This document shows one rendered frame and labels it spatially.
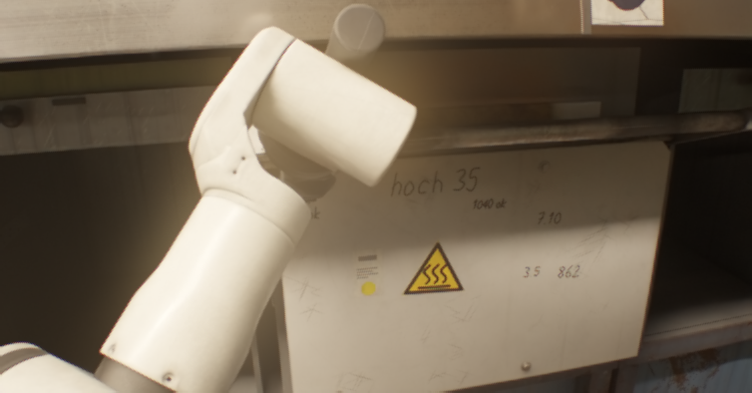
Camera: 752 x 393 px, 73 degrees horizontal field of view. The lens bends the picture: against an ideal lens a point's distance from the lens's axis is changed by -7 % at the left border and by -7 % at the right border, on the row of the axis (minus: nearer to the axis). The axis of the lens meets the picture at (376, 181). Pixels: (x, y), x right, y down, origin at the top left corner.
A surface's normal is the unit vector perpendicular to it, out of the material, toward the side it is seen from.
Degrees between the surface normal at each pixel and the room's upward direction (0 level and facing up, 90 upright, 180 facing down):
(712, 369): 90
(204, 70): 90
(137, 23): 80
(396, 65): 90
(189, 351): 61
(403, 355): 90
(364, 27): 69
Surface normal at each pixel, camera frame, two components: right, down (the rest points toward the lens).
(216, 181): -0.56, 0.15
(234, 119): 0.33, -0.36
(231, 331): 0.84, -0.12
